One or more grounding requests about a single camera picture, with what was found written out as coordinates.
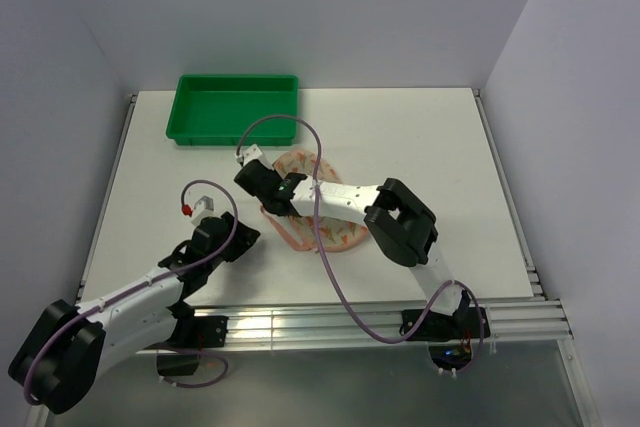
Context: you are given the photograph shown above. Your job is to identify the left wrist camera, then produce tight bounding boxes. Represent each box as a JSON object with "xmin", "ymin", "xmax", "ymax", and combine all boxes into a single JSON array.
[{"xmin": 181, "ymin": 196, "xmax": 214, "ymax": 225}]

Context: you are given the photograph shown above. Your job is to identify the purple cable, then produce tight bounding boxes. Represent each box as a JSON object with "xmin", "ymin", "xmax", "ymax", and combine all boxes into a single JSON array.
[
  {"xmin": 22, "ymin": 179, "xmax": 239, "ymax": 406},
  {"xmin": 235, "ymin": 115, "xmax": 486, "ymax": 373}
]

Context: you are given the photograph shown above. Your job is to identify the pink floral mesh laundry bag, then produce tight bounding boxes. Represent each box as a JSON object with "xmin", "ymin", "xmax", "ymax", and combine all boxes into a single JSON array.
[{"xmin": 260, "ymin": 148, "xmax": 369, "ymax": 252}]

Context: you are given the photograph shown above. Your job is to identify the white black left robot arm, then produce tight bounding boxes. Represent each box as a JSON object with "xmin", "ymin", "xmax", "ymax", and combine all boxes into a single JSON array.
[{"xmin": 8, "ymin": 212, "xmax": 261, "ymax": 414}]

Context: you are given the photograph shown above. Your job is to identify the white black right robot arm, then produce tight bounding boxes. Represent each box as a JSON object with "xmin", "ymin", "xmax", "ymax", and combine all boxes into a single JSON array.
[{"xmin": 234, "ymin": 160, "xmax": 490, "ymax": 344}]

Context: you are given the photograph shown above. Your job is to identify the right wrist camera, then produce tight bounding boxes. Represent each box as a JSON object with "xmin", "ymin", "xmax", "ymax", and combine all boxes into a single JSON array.
[{"xmin": 236, "ymin": 144, "xmax": 265, "ymax": 166}]

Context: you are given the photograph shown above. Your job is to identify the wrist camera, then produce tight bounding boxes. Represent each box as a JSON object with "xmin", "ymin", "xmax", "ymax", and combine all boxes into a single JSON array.
[
  {"xmin": 236, "ymin": 144, "xmax": 265, "ymax": 166},
  {"xmin": 181, "ymin": 196, "xmax": 214, "ymax": 225}
]

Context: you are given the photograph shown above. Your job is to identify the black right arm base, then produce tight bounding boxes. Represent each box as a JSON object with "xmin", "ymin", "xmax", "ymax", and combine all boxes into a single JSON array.
[{"xmin": 408, "ymin": 291, "xmax": 492, "ymax": 377}]

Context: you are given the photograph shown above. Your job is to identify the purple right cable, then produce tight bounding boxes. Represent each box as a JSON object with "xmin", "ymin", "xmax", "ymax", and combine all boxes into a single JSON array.
[{"xmin": 235, "ymin": 115, "xmax": 486, "ymax": 373}]

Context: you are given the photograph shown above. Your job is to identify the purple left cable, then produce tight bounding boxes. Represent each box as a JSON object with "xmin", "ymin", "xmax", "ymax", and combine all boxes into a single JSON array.
[{"xmin": 22, "ymin": 179, "xmax": 239, "ymax": 406}]

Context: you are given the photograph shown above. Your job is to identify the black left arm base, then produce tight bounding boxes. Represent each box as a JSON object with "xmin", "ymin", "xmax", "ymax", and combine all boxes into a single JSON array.
[{"xmin": 156, "ymin": 316, "xmax": 228, "ymax": 377}]

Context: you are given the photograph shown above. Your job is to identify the green plastic tray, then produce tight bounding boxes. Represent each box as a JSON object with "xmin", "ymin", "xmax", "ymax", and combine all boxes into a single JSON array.
[{"xmin": 165, "ymin": 74, "xmax": 299, "ymax": 147}]

